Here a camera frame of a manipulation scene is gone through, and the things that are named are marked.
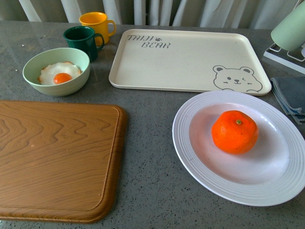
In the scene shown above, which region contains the white ridged plate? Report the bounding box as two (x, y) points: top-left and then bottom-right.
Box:
(172, 90), (305, 207)

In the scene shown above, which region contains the orange mandarin fruit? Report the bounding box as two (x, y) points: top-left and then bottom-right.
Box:
(211, 110), (259, 155)

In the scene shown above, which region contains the cream bear tray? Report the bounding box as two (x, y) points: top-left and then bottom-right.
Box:
(109, 29), (271, 95)

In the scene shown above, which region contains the light green bowl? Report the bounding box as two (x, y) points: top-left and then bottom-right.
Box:
(22, 48), (90, 96)

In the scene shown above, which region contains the dark green mug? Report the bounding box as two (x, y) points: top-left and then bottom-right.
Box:
(63, 26), (105, 62)

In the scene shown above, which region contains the fake fried egg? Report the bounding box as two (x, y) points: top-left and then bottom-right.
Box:
(38, 62), (82, 85)

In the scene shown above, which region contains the wooden cutting board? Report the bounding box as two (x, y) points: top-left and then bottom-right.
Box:
(0, 100), (127, 223)

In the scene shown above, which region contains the yellow mug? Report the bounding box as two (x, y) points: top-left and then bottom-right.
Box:
(79, 12), (116, 44)

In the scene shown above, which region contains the grey blue cloth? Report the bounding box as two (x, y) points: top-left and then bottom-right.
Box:
(270, 76), (305, 125)

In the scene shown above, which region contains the grey white curtain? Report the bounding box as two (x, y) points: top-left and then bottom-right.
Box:
(0, 0), (301, 29)

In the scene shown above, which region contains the white cup rack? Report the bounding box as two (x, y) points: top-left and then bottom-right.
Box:
(264, 43), (305, 74)

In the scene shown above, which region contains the light green cup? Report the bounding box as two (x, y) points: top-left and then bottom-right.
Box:
(271, 1), (305, 51)

